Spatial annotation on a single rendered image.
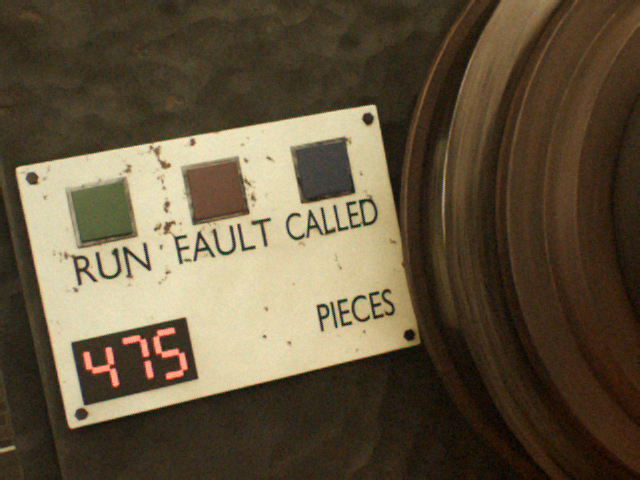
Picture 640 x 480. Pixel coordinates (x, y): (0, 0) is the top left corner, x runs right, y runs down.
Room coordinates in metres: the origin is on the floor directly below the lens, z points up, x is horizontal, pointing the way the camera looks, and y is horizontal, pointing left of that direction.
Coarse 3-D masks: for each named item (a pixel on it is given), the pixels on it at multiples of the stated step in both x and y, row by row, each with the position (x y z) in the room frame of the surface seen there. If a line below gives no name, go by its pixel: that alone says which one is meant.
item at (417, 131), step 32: (480, 0) 0.75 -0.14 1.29; (448, 32) 0.75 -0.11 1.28; (448, 64) 0.74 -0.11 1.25; (416, 128) 0.73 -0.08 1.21; (416, 160) 0.73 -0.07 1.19; (416, 192) 0.73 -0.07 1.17; (416, 224) 0.73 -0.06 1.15; (416, 256) 0.73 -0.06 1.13; (416, 288) 0.72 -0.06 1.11; (448, 384) 0.73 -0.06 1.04; (480, 416) 0.73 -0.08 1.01; (512, 448) 0.74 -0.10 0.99
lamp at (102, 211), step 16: (80, 192) 0.73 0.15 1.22; (96, 192) 0.73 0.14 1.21; (112, 192) 0.73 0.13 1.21; (80, 208) 0.73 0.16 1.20; (96, 208) 0.73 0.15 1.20; (112, 208) 0.73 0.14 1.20; (128, 208) 0.74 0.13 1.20; (80, 224) 0.73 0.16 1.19; (96, 224) 0.73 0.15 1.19; (112, 224) 0.73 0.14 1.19; (128, 224) 0.74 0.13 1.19; (80, 240) 0.73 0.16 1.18
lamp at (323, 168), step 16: (336, 144) 0.78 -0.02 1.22; (304, 160) 0.77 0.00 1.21; (320, 160) 0.78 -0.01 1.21; (336, 160) 0.78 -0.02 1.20; (304, 176) 0.77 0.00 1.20; (320, 176) 0.78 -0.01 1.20; (336, 176) 0.78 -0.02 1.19; (304, 192) 0.77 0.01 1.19; (320, 192) 0.78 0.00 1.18; (336, 192) 0.78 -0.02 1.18
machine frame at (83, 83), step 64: (0, 0) 0.74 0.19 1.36; (64, 0) 0.76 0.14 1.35; (128, 0) 0.77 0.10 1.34; (192, 0) 0.78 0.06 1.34; (256, 0) 0.80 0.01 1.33; (320, 0) 0.81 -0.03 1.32; (384, 0) 0.82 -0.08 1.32; (448, 0) 0.84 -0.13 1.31; (0, 64) 0.74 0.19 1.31; (64, 64) 0.75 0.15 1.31; (128, 64) 0.77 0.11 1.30; (192, 64) 0.78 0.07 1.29; (256, 64) 0.79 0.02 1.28; (320, 64) 0.81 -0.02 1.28; (384, 64) 0.82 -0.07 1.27; (0, 128) 0.74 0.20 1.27; (64, 128) 0.75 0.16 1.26; (128, 128) 0.76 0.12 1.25; (192, 128) 0.78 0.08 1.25; (384, 128) 0.82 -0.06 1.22; (0, 192) 0.82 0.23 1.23; (0, 256) 0.81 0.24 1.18; (0, 320) 0.81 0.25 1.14; (256, 384) 0.78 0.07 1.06; (320, 384) 0.79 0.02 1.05; (384, 384) 0.81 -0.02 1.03; (64, 448) 0.74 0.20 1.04; (128, 448) 0.75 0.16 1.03; (192, 448) 0.76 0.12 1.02; (256, 448) 0.78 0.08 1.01; (320, 448) 0.79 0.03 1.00; (384, 448) 0.80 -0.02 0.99; (448, 448) 0.82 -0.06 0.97
